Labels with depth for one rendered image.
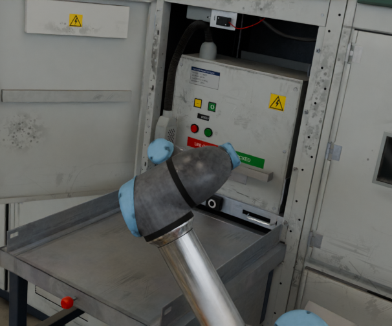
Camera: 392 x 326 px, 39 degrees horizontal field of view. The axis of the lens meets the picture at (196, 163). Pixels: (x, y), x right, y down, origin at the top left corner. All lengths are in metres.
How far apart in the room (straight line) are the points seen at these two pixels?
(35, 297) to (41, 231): 1.09
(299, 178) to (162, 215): 0.79
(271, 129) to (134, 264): 0.64
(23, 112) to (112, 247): 0.57
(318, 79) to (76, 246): 0.90
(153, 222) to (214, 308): 0.22
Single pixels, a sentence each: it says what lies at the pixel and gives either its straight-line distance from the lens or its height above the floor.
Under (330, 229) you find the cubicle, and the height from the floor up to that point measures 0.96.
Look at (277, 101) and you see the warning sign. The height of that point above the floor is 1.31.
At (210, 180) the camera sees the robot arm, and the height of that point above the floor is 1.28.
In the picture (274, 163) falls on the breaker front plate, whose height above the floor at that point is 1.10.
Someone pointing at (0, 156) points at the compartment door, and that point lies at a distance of 2.02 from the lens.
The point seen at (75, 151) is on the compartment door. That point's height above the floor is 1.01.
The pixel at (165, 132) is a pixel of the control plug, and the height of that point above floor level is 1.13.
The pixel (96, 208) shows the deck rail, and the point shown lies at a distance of 1.95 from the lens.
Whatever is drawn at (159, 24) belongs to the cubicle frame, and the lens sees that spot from 2.05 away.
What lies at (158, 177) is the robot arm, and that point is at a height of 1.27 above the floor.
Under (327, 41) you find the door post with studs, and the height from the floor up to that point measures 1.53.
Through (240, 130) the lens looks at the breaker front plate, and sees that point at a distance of 1.95.
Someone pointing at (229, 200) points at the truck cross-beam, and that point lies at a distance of 2.02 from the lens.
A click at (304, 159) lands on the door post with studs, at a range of 1.82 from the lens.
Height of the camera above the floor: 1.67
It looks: 18 degrees down
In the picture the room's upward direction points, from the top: 7 degrees clockwise
